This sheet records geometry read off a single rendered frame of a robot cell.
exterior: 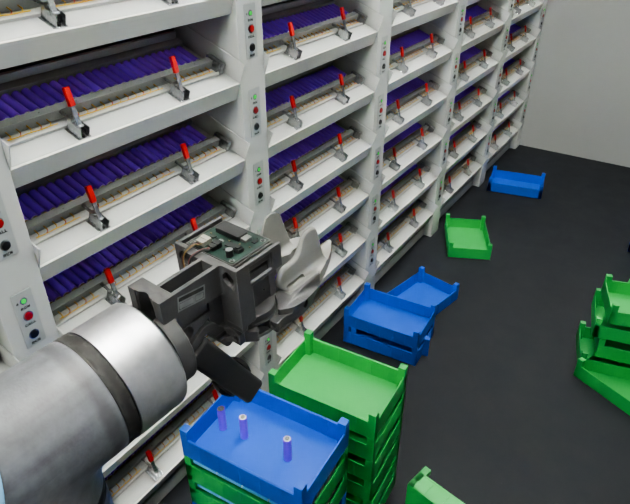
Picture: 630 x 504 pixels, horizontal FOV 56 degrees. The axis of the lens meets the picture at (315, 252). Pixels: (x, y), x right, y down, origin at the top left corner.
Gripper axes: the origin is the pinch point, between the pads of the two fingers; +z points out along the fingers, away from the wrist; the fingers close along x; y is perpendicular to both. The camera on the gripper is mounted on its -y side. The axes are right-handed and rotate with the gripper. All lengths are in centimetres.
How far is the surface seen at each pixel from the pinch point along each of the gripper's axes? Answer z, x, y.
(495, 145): 291, 92, -119
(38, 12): 16, 71, 12
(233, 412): 21, 44, -74
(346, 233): 122, 83, -92
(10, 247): -4, 65, -22
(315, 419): 29, 25, -71
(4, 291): -8, 65, -30
